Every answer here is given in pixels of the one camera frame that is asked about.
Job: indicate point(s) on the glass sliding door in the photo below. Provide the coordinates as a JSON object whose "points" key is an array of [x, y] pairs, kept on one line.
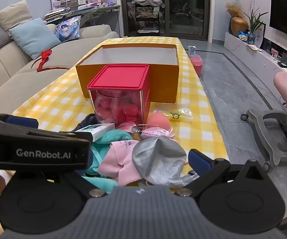
{"points": [[188, 7]]}

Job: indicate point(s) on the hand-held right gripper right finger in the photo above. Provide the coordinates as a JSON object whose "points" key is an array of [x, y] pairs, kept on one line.
{"points": [[199, 160]]}

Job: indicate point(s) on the orange cardboard box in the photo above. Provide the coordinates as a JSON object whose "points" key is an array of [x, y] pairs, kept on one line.
{"points": [[163, 82]]}

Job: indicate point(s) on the pink plastic basket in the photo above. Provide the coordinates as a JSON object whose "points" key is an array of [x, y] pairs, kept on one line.
{"points": [[196, 66]]}

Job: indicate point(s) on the green potted plant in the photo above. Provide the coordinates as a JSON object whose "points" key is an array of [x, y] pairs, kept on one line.
{"points": [[256, 21]]}

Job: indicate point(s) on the pink tassel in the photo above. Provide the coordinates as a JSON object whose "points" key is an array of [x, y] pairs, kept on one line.
{"points": [[127, 126]]}

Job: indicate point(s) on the light blue cushion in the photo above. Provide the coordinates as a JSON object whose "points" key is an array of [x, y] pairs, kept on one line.
{"points": [[34, 37]]}

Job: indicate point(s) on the white blue carton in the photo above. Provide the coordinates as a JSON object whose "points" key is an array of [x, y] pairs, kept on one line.
{"points": [[192, 51]]}

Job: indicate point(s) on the beige cushion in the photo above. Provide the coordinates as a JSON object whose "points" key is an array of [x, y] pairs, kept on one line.
{"points": [[13, 13]]}

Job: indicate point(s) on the dried flower bunch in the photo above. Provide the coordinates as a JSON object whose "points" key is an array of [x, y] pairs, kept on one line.
{"points": [[234, 9]]}

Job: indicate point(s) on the pink cloth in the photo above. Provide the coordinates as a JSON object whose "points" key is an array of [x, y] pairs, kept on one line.
{"points": [[118, 159]]}

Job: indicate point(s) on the small white teal box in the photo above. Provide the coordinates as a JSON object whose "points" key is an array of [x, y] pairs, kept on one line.
{"points": [[98, 130]]}

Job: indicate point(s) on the printed blue pillow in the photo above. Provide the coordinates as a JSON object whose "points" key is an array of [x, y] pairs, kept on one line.
{"points": [[67, 28]]}

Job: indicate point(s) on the black shelf cart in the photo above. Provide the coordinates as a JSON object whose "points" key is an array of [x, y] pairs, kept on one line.
{"points": [[148, 17]]}

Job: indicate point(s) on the red lidded clear container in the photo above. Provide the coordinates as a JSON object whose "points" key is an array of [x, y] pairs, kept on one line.
{"points": [[118, 79]]}

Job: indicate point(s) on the white television cabinet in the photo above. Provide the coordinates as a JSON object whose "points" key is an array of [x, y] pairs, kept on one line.
{"points": [[237, 44]]}

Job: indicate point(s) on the blue snack packets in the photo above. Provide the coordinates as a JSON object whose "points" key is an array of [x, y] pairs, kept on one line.
{"points": [[245, 36]]}

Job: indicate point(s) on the teal fabric pouch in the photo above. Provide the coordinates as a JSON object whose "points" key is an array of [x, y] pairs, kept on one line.
{"points": [[111, 135]]}

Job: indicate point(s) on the silver cloth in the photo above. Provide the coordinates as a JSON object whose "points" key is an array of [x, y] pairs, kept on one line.
{"points": [[158, 159]]}

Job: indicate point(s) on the yellow plastic bag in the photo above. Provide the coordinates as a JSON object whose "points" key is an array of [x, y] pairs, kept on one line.
{"points": [[180, 113]]}

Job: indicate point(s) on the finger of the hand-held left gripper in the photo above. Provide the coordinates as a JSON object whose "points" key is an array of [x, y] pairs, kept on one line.
{"points": [[21, 123]]}

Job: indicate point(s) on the beige sofa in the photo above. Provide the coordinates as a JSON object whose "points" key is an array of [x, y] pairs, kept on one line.
{"points": [[16, 84]]}

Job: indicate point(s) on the dark navy cloth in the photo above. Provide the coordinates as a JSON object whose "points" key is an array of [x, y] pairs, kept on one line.
{"points": [[86, 120]]}

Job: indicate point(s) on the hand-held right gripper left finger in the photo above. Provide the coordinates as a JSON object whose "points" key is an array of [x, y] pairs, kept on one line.
{"points": [[87, 185]]}

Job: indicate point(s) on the gold vase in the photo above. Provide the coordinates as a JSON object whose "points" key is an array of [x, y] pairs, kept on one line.
{"points": [[239, 26]]}

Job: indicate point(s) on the pink silk pouch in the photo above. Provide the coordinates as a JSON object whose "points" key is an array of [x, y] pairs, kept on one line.
{"points": [[155, 132]]}

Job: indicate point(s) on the coral sponge ball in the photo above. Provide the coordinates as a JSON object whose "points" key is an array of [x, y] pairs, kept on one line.
{"points": [[158, 120]]}

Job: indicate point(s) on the yellow checked tablecloth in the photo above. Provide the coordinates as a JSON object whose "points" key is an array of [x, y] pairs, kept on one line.
{"points": [[58, 99]]}

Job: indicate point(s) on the black picture frame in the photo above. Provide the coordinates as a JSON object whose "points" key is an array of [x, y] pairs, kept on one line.
{"points": [[260, 34]]}

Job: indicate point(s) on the red ribbon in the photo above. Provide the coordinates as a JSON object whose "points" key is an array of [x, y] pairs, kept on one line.
{"points": [[44, 57]]}

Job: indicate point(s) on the cluttered grey desk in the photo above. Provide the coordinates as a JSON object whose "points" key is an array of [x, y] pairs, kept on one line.
{"points": [[96, 12]]}

